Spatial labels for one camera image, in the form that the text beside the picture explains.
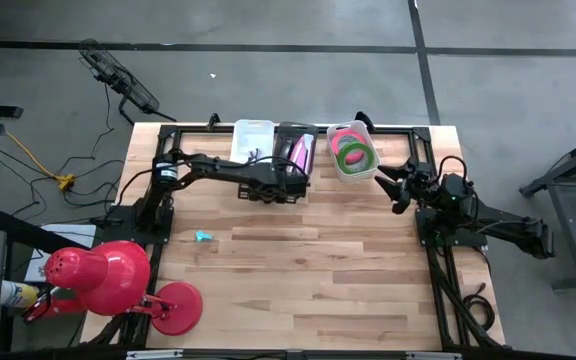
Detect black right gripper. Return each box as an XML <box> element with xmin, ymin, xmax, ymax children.
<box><xmin>373</xmin><ymin>158</ymin><xmax>443</xmax><ymax>216</ymax></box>

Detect black stapler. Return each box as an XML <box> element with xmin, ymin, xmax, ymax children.
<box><xmin>275</xmin><ymin>130</ymin><xmax>297</xmax><ymax>174</ymax></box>

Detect pink and white stapler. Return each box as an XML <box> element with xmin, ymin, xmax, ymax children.
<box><xmin>287</xmin><ymin>132</ymin><xmax>315</xmax><ymax>175</ymax></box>

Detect green masking tape roll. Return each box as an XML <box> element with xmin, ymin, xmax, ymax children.
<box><xmin>337</xmin><ymin>141</ymin><xmax>377</xmax><ymax>176</ymax></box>

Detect pink tape roll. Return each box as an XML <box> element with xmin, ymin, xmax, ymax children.
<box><xmin>331</xmin><ymin>128</ymin><xmax>365</xmax><ymax>164</ymax></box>

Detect pale clear plastic bin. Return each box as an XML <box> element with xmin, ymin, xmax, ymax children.
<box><xmin>230</xmin><ymin>118</ymin><xmax>276</xmax><ymax>165</ymax></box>

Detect white plastic bin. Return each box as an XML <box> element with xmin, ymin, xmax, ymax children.
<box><xmin>326</xmin><ymin>119</ymin><xmax>382</xmax><ymax>184</ymax></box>

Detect grey translucent plastic bin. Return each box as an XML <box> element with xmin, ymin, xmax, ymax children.
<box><xmin>272</xmin><ymin>121</ymin><xmax>319</xmax><ymax>177</ymax></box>

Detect black bar with silver brackets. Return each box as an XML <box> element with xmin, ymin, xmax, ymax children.
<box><xmin>0</xmin><ymin>347</ymin><xmax>576</xmax><ymax>360</ymax></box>

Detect red desk lamp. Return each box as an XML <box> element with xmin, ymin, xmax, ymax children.
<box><xmin>22</xmin><ymin>239</ymin><xmax>204</xmax><ymax>337</ymax></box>

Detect white sheet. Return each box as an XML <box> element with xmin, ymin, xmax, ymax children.
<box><xmin>23</xmin><ymin>223</ymin><xmax>98</xmax><ymax>284</ymax></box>

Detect white and yellow spray can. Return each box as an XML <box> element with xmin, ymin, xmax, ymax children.
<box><xmin>0</xmin><ymin>279</ymin><xmax>41</xmax><ymax>309</ymax></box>

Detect black aluminium table frame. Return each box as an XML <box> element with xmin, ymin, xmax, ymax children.
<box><xmin>87</xmin><ymin>123</ymin><xmax>507</xmax><ymax>351</ymax></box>

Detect black coiled cable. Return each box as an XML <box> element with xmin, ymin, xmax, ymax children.
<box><xmin>460</xmin><ymin>282</ymin><xmax>497</xmax><ymax>331</ymax></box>

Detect black floor cable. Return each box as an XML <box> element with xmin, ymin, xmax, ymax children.
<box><xmin>0</xmin><ymin>82</ymin><xmax>127</xmax><ymax>226</ymax></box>

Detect black wire floor fan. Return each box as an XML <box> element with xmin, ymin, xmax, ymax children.
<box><xmin>77</xmin><ymin>38</ymin><xmax>177</xmax><ymax>126</ymax></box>

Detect black metal frame table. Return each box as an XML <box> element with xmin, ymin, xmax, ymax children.
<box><xmin>519</xmin><ymin>127</ymin><xmax>576</xmax><ymax>292</ymax></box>

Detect yellow extension cable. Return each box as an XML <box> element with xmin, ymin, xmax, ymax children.
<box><xmin>0</xmin><ymin>104</ymin><xmax>77</xmax><ymax>194</ymax></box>

